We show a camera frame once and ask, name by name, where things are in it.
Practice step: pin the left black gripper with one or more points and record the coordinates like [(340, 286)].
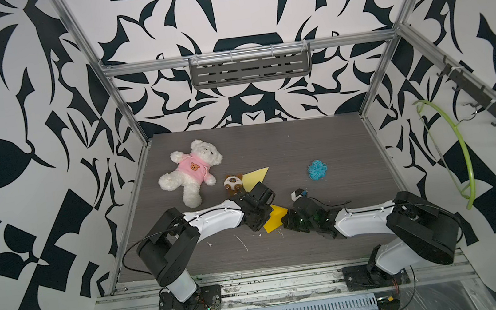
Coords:
[(259, 225)]

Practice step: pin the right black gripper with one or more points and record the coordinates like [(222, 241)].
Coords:
[(288, 221)]

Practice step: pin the dark yellow square paper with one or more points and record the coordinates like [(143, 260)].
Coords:
[(275, 220)]

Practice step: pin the light yellow square paper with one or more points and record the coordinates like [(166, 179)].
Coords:
[(250, 180)]

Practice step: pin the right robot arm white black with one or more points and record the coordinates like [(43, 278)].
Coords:
[(424, 232)]

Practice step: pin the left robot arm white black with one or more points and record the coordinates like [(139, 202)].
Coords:
[(167, 249)]

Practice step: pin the small brown white plush toy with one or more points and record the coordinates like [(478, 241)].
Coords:
[(234, 185)]

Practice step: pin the turquoise yarn ball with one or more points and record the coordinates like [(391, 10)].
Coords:
[(317, 170)]

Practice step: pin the white teddy bear pink shirt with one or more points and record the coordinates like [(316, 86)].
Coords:
[(193, 170)]

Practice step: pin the grey slotted wall shelf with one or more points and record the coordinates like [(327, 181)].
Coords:
[(248, 66)]

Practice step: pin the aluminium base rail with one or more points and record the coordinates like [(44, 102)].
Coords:
[(279, 285)]

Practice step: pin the black wall hook rail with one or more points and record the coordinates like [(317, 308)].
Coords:
[(493, 106)]

